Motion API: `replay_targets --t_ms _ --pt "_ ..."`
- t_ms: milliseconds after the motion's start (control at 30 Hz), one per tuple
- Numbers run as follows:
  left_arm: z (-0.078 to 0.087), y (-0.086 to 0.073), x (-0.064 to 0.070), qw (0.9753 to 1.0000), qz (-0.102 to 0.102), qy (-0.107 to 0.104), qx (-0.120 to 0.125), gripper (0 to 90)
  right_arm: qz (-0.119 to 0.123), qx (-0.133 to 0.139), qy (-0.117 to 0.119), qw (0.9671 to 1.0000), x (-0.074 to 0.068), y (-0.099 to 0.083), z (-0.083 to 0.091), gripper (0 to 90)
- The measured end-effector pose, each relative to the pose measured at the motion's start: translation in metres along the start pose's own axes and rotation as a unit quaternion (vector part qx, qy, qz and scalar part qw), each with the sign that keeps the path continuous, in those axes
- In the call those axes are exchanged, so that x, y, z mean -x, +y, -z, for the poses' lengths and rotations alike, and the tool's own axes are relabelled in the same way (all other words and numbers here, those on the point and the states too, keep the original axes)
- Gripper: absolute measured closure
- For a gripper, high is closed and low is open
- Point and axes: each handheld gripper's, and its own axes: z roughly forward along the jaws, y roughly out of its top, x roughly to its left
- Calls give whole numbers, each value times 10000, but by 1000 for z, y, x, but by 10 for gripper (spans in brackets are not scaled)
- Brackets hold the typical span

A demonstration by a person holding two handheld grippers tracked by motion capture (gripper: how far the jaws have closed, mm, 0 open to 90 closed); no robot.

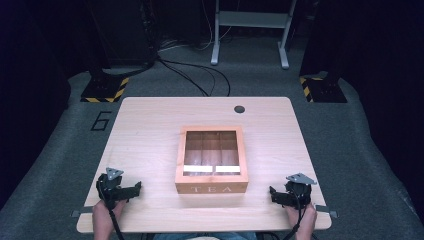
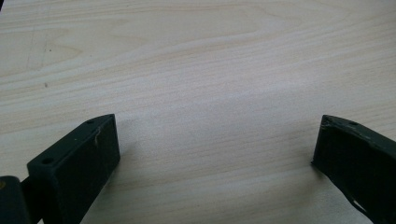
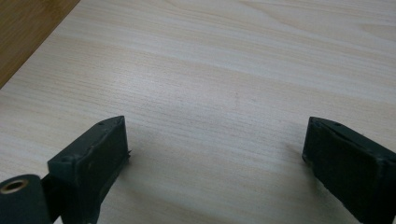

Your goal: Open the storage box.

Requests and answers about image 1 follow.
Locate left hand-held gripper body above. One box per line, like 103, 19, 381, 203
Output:
95, 167, 134, 210

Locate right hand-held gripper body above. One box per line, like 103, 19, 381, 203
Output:
282, 172, 318, 210

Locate wooden tea box glass lid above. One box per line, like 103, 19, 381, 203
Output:
174, 125, 250, 195

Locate person's left hand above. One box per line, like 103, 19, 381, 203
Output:
92, 198, 128, 228

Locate person's right hand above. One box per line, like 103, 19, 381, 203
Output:
285, 202, 318, 231

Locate black hazard-striped stand base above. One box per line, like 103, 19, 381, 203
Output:
80, 68, 130, 104
298, 71, 348, 104

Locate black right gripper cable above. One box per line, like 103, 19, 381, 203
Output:
288, 190, 308, 240

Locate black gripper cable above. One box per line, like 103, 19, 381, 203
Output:
98, 181, 126, 240
288, 190, 308, 240

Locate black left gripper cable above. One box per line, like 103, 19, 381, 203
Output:
98, 181, 126, 240

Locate grey table bracket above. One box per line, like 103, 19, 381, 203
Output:
314, 204, 339, 219
70, 205, 95, 219

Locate black floor cables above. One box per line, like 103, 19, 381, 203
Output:
155, 55, 232, 98

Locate white floor cables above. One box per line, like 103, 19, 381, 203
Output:
159, 0, 234, 53

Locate grey metal stand frame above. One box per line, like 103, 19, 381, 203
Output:
210, 0, 298, 70

